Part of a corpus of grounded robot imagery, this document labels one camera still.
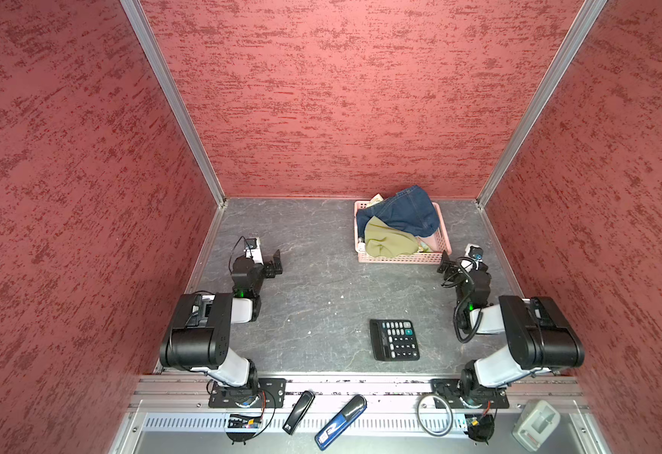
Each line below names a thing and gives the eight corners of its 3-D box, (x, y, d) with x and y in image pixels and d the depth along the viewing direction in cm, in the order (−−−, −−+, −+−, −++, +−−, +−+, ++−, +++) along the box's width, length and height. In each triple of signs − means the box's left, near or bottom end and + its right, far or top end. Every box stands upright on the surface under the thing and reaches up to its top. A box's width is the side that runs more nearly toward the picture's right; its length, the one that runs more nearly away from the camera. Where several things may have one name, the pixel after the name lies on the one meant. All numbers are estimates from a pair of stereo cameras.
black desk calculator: (372, 360, 82) (373, 358, 79) (370, 323, 89) (371, 320, 87) (418, 360, 82) (420, 358, 79) (412, 323, 89) (414, 320, 87)
